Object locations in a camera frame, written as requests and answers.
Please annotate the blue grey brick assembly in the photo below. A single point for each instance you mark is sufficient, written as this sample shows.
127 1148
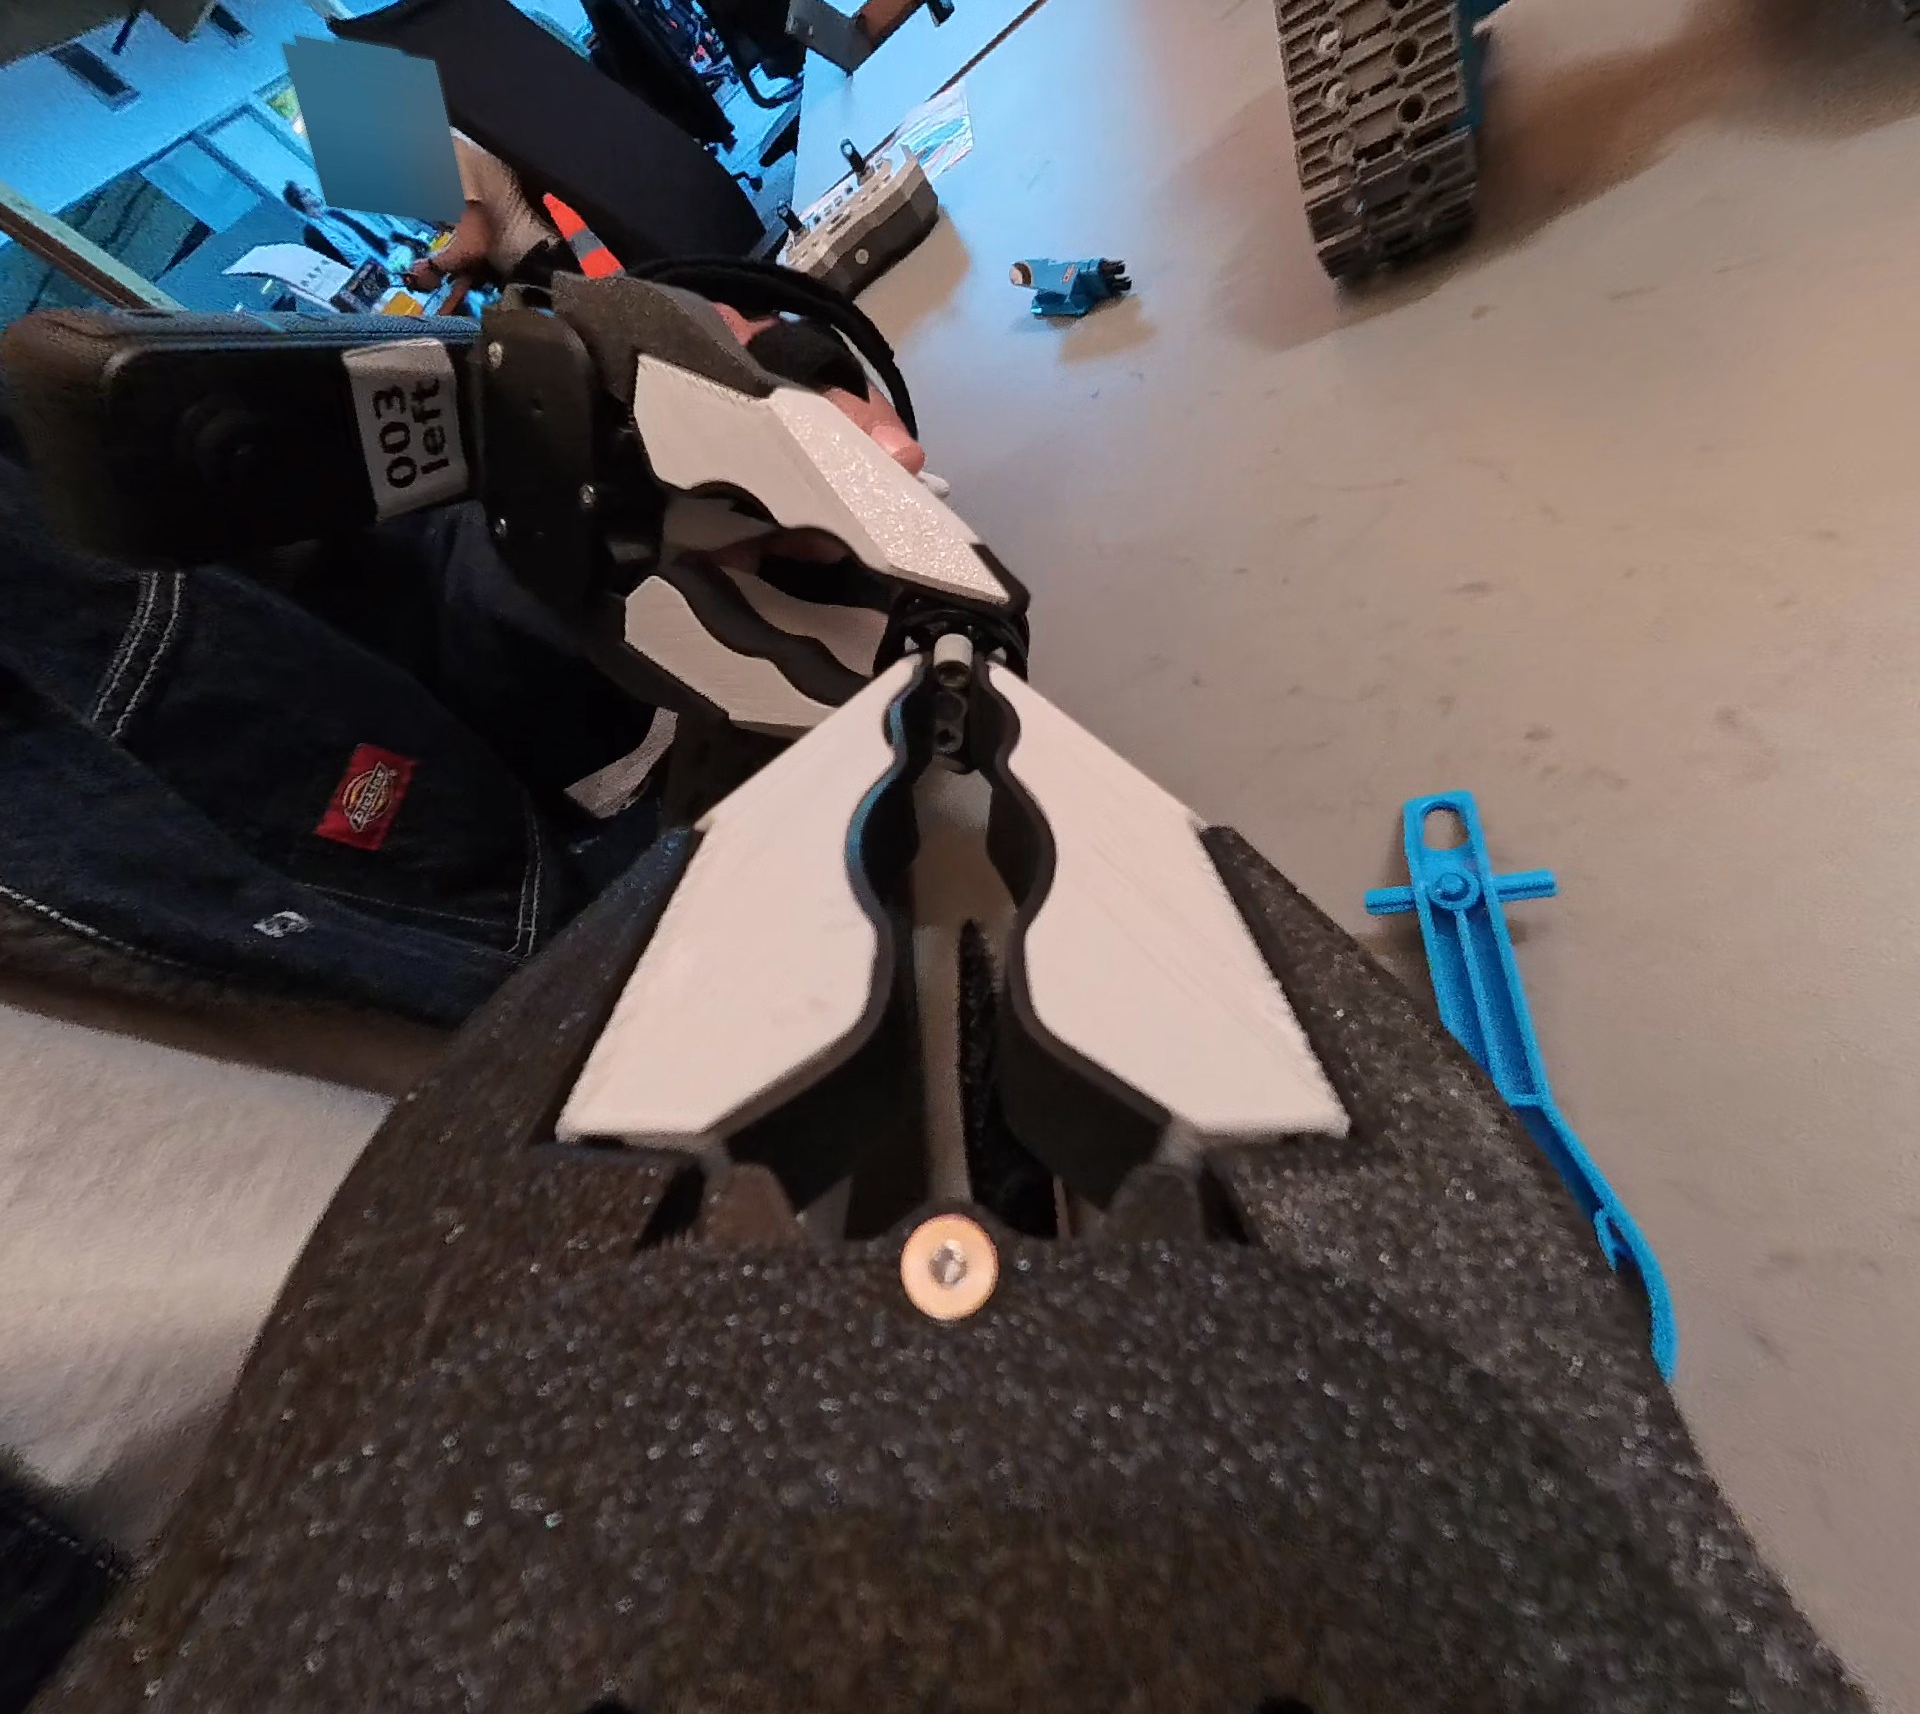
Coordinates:
949 679

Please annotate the blue brick separator tool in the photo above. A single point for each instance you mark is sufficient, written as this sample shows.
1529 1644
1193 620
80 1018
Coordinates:
1479 994

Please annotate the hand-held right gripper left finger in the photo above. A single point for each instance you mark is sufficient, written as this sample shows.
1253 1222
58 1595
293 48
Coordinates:
720 978

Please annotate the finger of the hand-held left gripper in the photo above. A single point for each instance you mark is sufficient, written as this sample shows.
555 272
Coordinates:
840 485
720 656

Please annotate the person's leg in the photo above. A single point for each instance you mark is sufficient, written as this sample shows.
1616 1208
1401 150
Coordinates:
52 1579

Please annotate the grey remote controller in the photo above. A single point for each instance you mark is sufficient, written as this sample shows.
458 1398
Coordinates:
862 222

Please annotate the blue tracked toy robot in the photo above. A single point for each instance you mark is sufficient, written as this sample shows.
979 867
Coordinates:
1381 64

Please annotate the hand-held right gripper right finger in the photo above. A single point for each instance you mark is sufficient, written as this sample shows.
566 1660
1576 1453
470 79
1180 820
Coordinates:
1185 978

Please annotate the blue round brick piece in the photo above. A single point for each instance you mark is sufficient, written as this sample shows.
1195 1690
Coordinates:
1065 287

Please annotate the black office chair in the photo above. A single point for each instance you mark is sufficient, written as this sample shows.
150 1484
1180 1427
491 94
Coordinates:
570 125

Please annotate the person's left hand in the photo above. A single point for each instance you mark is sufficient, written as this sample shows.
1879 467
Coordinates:
888 432

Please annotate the white desk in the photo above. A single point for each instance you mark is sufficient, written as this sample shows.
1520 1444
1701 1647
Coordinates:
1501 545

